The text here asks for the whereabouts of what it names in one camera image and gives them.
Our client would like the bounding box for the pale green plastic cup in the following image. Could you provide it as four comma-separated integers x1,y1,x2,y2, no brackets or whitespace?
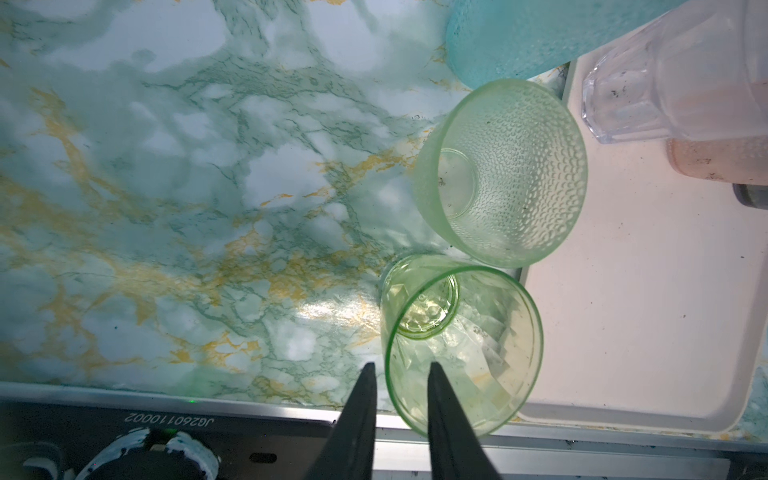
411,79,588,269

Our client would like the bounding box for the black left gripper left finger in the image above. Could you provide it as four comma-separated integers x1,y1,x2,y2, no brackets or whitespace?
305,362,377,479

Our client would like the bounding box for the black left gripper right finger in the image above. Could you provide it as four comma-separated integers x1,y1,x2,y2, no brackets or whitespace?
427,362,501,479

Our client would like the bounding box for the aluminium front rail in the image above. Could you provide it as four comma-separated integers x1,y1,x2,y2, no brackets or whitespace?
1,382,767,479

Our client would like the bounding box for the bright green plastic cup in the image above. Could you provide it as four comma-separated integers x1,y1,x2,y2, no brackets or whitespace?
379,254,544,436

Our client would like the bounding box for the teal textured cup near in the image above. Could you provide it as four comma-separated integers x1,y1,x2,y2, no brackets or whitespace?
445,0,682,89

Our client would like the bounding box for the large clear plastic cup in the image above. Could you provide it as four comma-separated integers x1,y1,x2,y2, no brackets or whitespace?
582,1,767,144

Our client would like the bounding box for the dark grey plastic cup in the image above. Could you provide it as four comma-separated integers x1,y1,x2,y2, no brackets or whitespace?
733,184,768,210

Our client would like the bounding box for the pink textured plastic cup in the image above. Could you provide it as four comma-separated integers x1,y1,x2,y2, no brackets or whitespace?
666,127,767,186

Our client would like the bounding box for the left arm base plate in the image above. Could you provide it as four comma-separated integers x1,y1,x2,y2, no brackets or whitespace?
1,401,331,479

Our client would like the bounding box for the pale pink plastic tray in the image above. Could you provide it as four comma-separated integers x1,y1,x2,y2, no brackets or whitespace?
515,29,768,434

